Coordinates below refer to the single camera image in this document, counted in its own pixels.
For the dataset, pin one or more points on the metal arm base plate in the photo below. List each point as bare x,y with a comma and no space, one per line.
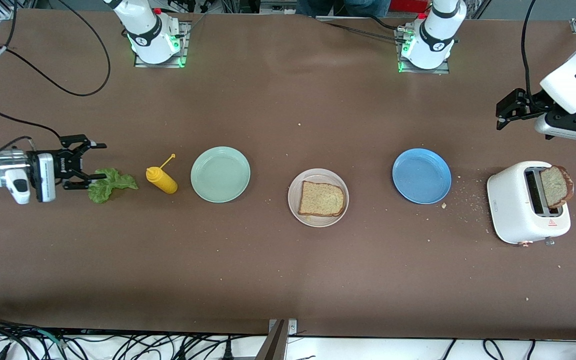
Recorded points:
182,47
404,62

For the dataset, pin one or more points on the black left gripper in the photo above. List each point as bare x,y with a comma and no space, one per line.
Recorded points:
524,104

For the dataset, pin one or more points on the grey metal equipment frame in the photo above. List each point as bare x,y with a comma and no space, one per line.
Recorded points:
278,6

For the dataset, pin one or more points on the white two-slot toaster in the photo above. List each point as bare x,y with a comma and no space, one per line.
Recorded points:
510,210

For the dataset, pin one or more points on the yellow mustard squeeze bottle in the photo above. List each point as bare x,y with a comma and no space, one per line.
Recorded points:
164,183

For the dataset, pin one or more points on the red box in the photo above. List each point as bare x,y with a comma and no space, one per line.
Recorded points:
410,5

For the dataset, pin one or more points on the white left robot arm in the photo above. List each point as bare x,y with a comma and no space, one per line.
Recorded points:
433,35

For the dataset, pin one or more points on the aluminium camera post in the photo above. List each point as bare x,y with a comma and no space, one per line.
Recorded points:
275,345

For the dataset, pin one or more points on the brown bread slice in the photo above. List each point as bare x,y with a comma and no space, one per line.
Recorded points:
320,199
557,187

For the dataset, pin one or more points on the blue plate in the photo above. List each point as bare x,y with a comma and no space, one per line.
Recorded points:
421,176

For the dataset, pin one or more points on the person in dark blue clothes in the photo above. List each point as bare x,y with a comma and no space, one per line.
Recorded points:
343,7

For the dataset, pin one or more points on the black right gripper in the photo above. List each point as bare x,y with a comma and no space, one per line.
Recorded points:
62,163

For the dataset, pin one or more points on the green lettuce leaf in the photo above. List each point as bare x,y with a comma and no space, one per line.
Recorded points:
113,182

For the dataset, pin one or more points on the mint green plate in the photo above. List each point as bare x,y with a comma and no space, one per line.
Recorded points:
220,174

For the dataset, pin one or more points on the beige plate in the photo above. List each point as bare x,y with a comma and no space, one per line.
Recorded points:
318,173

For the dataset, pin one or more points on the aluminium frame rail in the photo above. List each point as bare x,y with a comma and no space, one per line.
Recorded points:
10,9

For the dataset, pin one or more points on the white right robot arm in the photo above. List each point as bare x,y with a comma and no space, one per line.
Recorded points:
148,35

